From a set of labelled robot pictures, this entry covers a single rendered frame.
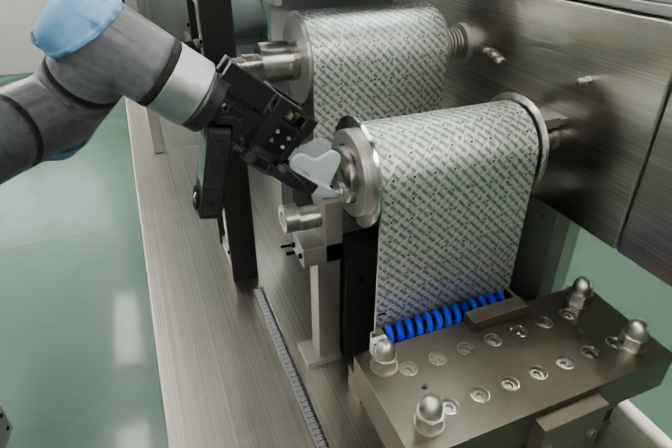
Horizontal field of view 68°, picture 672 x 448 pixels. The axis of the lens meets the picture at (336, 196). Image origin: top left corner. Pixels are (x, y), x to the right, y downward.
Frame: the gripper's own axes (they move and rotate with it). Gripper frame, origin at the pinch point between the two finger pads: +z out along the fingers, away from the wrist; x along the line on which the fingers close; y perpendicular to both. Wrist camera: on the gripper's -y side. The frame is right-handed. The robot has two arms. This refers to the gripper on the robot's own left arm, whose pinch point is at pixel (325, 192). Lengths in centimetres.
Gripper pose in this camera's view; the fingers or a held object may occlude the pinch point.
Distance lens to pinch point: 64.2
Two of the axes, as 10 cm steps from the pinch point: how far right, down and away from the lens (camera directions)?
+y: 5.9, -7.9, -1.7
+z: 7.1, 4.1, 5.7
